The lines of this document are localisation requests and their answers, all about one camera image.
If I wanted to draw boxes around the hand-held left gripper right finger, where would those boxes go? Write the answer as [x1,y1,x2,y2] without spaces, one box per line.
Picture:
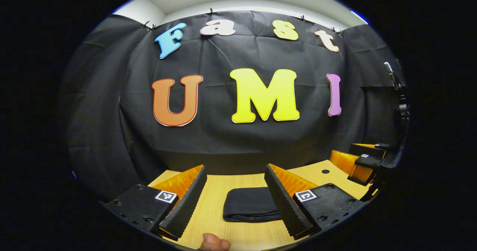
[264,163,365,241]

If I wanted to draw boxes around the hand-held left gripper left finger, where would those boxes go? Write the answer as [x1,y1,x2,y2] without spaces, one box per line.
[100,165,208,241]

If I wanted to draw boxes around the dark blue jeans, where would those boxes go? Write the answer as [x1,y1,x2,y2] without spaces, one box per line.
[223,187,282,223]

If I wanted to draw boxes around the black backdrop cloth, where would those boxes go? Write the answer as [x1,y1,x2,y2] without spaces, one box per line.
[60,10,408,203]

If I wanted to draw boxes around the ceiling light panel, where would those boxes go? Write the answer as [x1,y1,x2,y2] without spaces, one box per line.
[350,10,369,24]

